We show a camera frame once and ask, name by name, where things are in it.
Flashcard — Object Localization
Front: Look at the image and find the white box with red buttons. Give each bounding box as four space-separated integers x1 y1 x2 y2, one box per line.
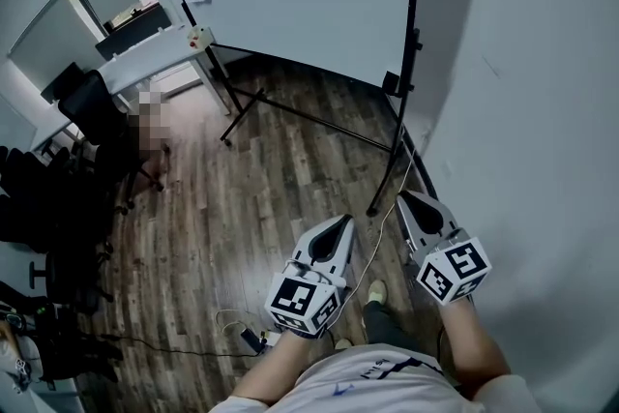
186 25 215 51

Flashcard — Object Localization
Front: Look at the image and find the black office chair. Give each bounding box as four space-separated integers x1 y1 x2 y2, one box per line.
56 69 165 215

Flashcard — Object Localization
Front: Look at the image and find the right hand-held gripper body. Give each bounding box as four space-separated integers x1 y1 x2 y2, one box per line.
408 228 493 308

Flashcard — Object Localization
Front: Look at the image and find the black desktop device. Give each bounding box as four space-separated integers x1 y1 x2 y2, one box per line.
40 61 86 103

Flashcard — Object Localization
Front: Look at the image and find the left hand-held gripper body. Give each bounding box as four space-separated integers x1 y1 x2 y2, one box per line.
263 255 348 340

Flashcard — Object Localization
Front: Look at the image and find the person's white shirt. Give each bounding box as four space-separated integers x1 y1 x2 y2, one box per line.
207 342 544 413

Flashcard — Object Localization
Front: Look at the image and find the thin black floor cable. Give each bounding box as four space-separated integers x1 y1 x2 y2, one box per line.
84 332 260 360

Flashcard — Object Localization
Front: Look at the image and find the person's dark trouser leg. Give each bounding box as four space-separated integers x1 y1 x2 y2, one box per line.
362 299 421 350

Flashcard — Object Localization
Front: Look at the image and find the white desk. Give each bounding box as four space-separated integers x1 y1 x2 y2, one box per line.
27 27 234 154

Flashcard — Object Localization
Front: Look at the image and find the black whiteboard stand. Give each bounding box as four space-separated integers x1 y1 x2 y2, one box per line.
146 0 425 217

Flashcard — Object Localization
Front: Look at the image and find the person's left forearm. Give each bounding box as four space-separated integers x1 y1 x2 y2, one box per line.
230 328 331 404

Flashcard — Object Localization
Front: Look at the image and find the person's right forearm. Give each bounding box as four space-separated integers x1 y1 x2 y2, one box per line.
437 294 513 399

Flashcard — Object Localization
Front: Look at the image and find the black equipment rack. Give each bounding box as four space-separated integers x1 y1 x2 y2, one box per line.
0 280 125 396

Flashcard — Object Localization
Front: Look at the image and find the group of black chairs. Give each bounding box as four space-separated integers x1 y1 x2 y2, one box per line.
0 143 120 306

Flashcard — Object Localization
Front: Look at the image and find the black monitor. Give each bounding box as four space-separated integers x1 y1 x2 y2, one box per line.
94 26 176 62

